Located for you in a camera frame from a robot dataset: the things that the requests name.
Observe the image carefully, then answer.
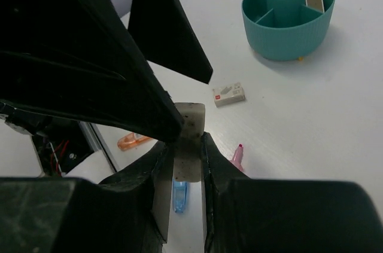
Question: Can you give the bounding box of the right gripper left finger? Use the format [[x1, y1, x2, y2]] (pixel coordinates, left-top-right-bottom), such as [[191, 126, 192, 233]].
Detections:
[[1, 142, 174, 252]]

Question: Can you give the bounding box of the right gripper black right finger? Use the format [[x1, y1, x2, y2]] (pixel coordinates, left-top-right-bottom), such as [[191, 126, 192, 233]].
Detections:
[[201, 133, 382, 252]]

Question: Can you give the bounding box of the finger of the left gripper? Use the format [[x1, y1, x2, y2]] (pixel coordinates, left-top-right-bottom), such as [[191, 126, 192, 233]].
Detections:
[[128, 0, 213, 84]]

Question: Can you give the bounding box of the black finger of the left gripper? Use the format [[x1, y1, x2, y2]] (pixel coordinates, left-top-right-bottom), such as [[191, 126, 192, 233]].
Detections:
[[1, 0, 183, 142]]

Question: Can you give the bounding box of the pink highlighter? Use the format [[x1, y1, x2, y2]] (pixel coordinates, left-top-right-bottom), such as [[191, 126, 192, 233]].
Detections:
[[230, 144, 244, 172]]

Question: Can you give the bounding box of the grey eraser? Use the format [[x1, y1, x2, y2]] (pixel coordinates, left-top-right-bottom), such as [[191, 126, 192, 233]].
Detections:
[[174, 103, 205, 182]]

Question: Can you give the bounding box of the blue highlighter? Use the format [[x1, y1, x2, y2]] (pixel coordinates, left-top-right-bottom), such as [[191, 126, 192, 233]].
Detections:
[[172, 179, 189, 214]]

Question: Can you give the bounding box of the orange highlighter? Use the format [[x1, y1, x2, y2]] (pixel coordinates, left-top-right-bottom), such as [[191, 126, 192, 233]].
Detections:
[[117, 132, 151, 151]]

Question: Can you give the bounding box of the teal round desk organizer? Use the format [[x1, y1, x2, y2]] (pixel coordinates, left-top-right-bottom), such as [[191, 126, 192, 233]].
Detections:
[[242, 0, 335, 61]]

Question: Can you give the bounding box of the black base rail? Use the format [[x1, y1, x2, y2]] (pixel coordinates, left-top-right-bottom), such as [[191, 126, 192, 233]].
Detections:
[[29, 121, 117, 178]]

